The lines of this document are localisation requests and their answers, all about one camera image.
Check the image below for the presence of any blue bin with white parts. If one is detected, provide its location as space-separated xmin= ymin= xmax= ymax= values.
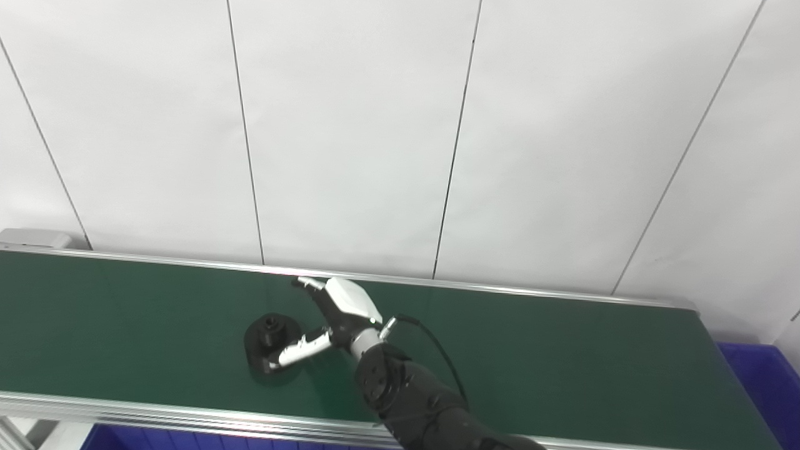
xmin=80 ymin=424 xmax=401 ymax=450

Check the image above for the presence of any black flanged round part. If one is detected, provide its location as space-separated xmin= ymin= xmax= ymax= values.
xmin=244 ymin=312 xmax=304 ymax=374

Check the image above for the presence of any empty blue bin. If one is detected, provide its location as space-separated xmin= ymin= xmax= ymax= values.
xmin=717 ymin=342 xmax=800 ymax=450

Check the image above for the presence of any green conveyor belt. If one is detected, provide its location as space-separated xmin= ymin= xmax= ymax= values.
xmin=0 ymin=245 xmax=782 ymax=450

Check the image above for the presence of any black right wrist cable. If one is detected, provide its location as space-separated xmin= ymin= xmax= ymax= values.
xmin=380 ymin=314 xmax=471 ymax=413

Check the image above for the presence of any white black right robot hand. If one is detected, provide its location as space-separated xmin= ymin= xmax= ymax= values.
xmin=267 ymin=276 xmax=383 ymax=371

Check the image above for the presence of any grey conveyor end box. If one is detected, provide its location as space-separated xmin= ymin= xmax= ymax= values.
xmin=0 ymin=228 xmax=73 ymax=251

